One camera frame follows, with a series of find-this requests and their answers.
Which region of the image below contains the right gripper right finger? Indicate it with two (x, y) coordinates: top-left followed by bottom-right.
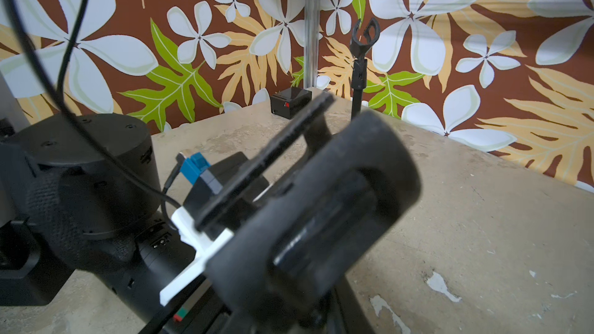
(193, 92), (335, 238)

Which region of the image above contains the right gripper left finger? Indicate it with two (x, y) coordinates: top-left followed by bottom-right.
(206, 111), (422, 333)

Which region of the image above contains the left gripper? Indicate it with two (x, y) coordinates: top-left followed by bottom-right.
(139, 268), (231, 333)

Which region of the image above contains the black microphone stand pole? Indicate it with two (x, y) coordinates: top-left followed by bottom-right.
(349, 18), (381, 119)

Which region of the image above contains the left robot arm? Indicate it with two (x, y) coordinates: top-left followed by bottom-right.
(1, 83), (230, 333)

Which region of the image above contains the small black box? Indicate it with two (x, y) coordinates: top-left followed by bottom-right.
(270, 87), (312, 120)

